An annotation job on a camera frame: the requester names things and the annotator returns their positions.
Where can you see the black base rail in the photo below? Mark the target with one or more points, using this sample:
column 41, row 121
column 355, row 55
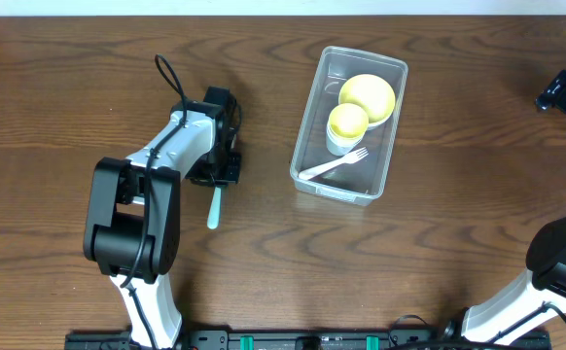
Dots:
column 222, row 340

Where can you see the mint green plastic spoon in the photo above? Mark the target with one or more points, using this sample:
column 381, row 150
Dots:
column 214, row 215

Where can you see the white plastic fork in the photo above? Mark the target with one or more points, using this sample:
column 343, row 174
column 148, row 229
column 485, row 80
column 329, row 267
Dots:
column 349, row 158

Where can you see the white plastic cup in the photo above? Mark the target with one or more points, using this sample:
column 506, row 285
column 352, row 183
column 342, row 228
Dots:
column 341, row 141

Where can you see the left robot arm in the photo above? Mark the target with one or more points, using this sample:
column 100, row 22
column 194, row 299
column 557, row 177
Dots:
column 133, row 222

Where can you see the clear plastic storage container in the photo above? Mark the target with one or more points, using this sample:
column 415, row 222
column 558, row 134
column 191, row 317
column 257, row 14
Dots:
column 364, row 181

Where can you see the white plastic bowl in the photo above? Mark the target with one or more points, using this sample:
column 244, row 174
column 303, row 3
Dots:
column 375, row 126

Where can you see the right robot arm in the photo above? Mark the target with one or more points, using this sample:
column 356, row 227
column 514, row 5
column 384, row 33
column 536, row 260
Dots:
column 539, row 292

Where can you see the yellow plastic cup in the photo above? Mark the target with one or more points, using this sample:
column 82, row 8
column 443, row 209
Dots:
column 348, row 121

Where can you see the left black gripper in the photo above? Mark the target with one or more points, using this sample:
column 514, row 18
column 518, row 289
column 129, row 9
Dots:
column 226, row 171

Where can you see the yellow plastic bowl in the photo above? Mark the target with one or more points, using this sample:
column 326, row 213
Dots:
column 372, row 93

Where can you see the grey plastic cup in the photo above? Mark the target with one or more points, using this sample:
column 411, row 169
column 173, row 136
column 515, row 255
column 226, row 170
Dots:
column 338, row 151

